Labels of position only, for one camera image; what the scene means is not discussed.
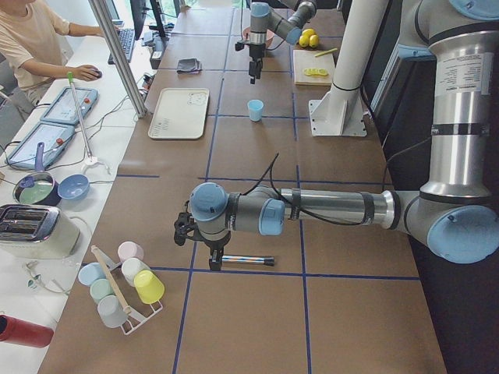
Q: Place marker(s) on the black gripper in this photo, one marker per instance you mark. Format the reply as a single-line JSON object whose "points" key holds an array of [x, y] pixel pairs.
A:
{"points": [[256, 51], [215, 245]]}

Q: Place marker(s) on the light blue plastic cup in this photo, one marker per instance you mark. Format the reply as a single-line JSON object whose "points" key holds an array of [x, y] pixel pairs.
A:
{"points": [[255, 108]]}

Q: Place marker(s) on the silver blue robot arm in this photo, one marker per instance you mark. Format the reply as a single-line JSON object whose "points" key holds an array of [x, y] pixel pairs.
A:
{"points": [[263, 18], [448, 213]]}

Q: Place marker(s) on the yellow plastic cup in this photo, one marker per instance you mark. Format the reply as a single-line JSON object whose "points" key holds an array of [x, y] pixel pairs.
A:
{"points": [[149, 287]]}

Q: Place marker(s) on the white plastic cup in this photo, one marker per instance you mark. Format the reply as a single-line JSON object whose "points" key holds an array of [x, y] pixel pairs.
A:
{"points": [[131, 267]]}

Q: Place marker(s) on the pink plastic cup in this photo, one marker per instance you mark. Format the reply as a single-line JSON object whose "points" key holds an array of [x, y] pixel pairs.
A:
{"points": [[128, 249]]}

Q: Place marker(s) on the grey plastic cup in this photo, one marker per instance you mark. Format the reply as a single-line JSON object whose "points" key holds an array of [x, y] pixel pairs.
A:
{"points": [[111, 312]]}

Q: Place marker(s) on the mint green plastic cup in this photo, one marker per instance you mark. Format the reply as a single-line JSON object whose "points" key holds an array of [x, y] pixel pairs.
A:
{"points": [[99, 289]]}

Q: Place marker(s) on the blue plastic cup on rack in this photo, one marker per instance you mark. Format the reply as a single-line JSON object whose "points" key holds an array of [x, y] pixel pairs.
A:
{"points": [[90, 273]]}

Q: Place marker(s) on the pink bowl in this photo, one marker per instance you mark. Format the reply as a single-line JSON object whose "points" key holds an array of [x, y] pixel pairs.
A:
{"points": [[269, 37]]}

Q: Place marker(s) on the wooden cutting board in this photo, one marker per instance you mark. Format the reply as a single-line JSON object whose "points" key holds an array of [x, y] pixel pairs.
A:
{"points": [[305, 59]]}

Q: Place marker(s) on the yellow lemon slices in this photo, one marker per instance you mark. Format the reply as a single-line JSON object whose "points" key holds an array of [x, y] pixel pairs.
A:
{"points": [[315, 72]]}

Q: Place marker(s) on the grey folded cloth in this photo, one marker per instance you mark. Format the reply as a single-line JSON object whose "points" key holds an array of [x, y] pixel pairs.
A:
{"points": [[189, 66]]}

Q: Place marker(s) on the yellow green plastic knife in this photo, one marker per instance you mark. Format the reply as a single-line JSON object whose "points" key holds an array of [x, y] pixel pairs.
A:
{"points": [[327, 52]]}

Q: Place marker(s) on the cream tray with bear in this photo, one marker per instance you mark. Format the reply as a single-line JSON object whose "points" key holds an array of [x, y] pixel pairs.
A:
{"points": [[179, 114]]}

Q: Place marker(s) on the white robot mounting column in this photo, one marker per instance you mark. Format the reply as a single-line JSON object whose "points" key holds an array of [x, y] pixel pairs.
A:
{"points": [[340, 111]]}

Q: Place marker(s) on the black monitor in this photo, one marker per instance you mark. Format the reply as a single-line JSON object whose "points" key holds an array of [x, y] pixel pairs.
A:
{"points": [[139, 10]]}

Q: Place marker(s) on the black keyboard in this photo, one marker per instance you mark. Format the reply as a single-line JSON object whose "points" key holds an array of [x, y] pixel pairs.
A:
{"points": [[127, 41]]}

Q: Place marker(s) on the black computer mouse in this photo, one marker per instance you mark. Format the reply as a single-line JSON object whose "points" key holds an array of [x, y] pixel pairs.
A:
{"points": [[97, 74]]}

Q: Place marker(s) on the blue bowl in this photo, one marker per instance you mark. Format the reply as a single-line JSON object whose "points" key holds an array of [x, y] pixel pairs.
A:
{"points": [[74, 187]]}

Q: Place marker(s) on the metal reacher grabber stick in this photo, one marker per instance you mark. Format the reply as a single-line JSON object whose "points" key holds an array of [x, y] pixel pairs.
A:
{"points": [[90, 161]]}

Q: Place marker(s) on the cream toaster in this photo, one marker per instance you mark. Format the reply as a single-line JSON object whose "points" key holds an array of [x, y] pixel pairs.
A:
{"points": [[37, 232]]}

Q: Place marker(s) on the blue saucepan with lid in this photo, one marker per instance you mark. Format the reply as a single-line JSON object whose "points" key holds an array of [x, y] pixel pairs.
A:
{"points": [[38, 187]]}

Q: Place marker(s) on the blue teach pendant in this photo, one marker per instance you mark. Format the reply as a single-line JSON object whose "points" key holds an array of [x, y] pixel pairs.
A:
{"points": [[56, 138], [63, 109]]}

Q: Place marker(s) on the red bottle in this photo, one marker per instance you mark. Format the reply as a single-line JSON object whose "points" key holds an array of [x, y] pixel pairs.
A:
{"points": [[25, 333]]}

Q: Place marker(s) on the seated person in beige shirt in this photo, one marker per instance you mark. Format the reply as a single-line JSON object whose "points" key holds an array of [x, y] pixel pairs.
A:
{"points": [[29, 42]]}

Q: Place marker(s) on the white wire cup rack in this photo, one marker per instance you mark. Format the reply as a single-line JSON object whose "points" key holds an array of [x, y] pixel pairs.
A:
{"points": [[135, 317]]}

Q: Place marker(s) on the aluminium frame post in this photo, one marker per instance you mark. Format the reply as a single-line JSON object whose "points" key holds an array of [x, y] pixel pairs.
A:
{"points": [[103, 18]]}

